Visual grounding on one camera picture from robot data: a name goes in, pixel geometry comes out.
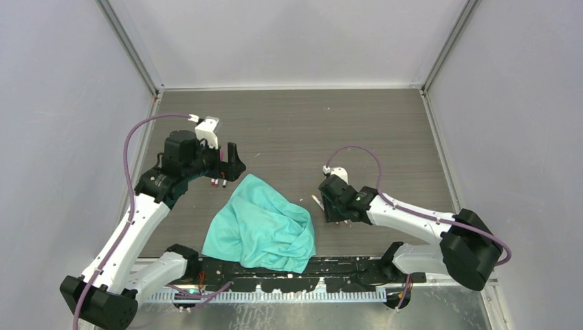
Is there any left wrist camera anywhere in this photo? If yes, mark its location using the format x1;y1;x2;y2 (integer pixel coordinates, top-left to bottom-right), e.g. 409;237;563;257
195;116;221;150

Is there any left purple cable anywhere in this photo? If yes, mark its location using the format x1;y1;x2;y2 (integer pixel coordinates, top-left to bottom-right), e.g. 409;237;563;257
71;113;233;330

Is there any slotted aluminium rail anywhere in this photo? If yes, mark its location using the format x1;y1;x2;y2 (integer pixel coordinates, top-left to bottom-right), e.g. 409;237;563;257
146;288;387;304

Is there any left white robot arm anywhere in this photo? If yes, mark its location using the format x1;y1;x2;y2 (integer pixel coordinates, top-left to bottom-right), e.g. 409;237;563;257
60;130;246;329

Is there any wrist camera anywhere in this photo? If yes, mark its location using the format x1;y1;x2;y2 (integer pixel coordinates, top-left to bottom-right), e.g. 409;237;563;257
322;165;349;184
195;116;221;150

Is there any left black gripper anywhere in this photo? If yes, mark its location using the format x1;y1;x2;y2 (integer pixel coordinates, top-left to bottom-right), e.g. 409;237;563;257
183;135;245;182

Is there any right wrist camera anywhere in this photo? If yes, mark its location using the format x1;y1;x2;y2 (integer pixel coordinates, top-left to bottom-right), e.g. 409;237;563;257
322;165;349;184

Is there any teal cloth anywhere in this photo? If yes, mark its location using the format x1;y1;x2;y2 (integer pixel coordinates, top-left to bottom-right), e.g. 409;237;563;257
202;174;316;274

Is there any purple cable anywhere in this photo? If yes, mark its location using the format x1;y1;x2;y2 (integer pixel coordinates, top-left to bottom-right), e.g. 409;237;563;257
324;145;513;311
71;113;233;330

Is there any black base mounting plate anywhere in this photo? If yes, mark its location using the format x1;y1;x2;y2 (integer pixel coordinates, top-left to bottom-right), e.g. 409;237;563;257
172;256;406;293

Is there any orange-tipped white pen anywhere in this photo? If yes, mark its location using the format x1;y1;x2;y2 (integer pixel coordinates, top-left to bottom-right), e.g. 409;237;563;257
311;195;325;210

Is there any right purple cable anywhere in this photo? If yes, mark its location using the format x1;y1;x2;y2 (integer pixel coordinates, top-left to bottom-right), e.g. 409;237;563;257
324;145;513;311

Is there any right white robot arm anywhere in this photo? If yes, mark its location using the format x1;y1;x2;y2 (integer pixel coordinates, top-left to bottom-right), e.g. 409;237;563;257
318;175;503;291

